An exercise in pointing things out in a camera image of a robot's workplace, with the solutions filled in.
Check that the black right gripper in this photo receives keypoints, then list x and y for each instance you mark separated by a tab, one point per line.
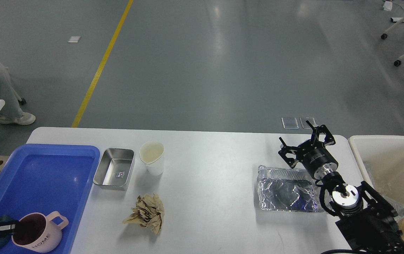
313	155

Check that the pink ceramic mug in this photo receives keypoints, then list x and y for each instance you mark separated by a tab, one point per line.
40	233

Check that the stainless steel rectangular tray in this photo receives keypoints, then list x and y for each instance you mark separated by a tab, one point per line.
115	169

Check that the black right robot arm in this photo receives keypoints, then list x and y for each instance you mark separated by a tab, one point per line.
366	219

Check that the clear floor plate right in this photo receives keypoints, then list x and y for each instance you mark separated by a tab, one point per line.
307	122

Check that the clear floor plate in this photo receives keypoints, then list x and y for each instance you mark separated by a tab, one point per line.
290	123
307	122

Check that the clear floor plate left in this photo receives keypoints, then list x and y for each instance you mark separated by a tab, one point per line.
290	123

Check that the aluminium foil container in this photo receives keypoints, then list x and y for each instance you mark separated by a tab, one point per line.
287	190

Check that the blue plastic tray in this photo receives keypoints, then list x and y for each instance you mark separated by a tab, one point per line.
45	178

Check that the beige plastic bin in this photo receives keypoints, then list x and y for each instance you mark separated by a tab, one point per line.
381	162

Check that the foil container in bin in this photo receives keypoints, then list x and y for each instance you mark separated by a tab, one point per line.
399	208

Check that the crumpled brown paper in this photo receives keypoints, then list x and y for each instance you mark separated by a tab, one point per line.
148	212

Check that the person in grey trousers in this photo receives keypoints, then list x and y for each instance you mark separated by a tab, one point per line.
11	113

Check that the white paper cup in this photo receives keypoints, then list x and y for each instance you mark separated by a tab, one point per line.
152	155

